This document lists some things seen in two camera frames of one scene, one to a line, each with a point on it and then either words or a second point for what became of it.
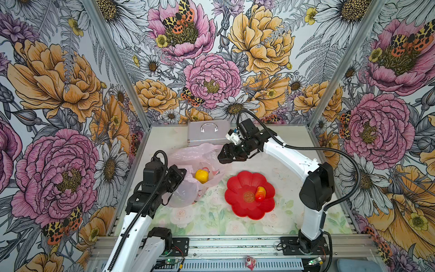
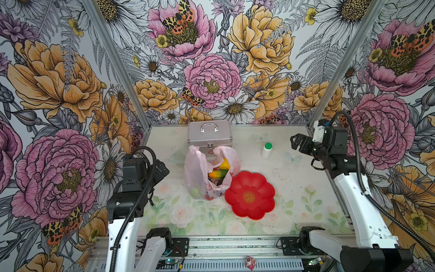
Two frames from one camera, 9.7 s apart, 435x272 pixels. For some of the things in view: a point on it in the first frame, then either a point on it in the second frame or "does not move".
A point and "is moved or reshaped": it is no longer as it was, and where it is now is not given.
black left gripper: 176,172 -> 158,177
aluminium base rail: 294,254 does not move
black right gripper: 227,148 -> 303,147
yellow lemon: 201,175 -> 225,164
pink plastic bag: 196,157 is moved or reshaped
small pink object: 250,262 does not move
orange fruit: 260,194 -> 218,173
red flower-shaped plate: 241,194 does not move
